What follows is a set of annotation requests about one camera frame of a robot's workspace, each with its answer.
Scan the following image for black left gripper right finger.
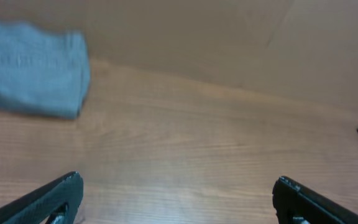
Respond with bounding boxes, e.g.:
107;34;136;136
272;176;358;224

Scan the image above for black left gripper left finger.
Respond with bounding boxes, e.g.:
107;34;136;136
0;171;84;224

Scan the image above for grey cargo shorts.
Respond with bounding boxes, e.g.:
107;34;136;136
0;21;91;119

